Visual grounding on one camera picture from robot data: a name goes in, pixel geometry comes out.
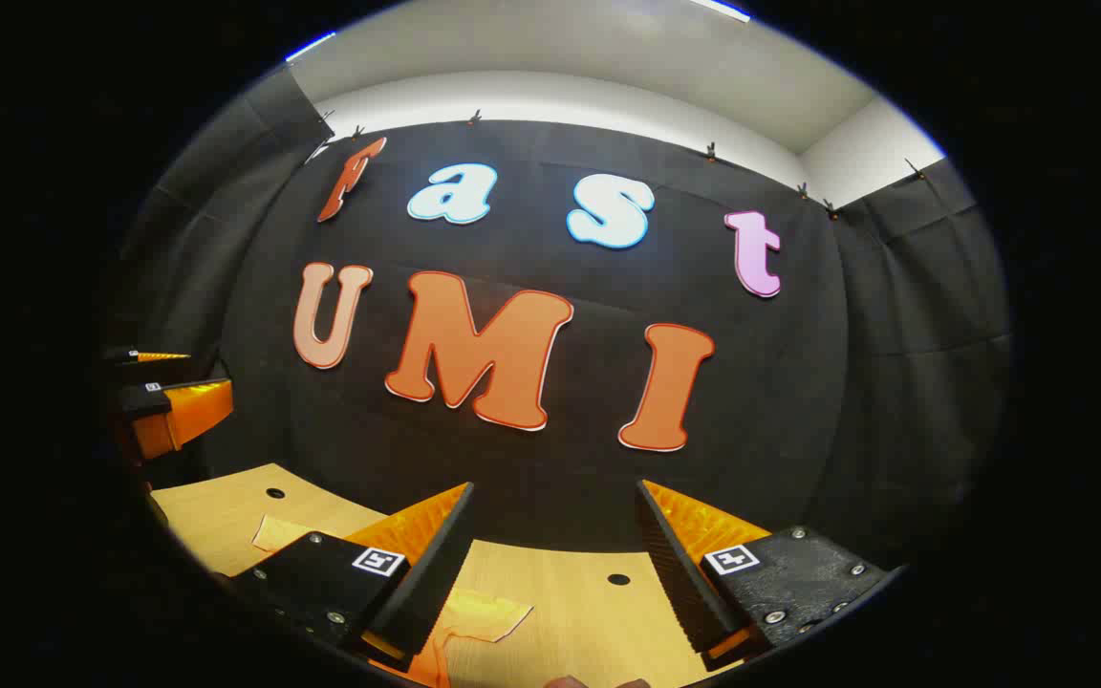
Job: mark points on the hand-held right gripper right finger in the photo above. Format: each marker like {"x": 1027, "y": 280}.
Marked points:
{"x": 675, "y": 573}

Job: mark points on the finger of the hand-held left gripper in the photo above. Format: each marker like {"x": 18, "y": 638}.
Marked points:
{"x": 163, "y": 356}
{"x": 192, "y": 411}

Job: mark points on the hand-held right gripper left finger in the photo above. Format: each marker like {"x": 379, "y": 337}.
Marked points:
{"x": 426, "y": 583}

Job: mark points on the orange T-shirt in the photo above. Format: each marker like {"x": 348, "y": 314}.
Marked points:
{"x": 484, "y": 616}

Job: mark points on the black backdrop cloth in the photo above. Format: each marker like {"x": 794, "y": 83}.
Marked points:
{"x": 560, "y": 468}

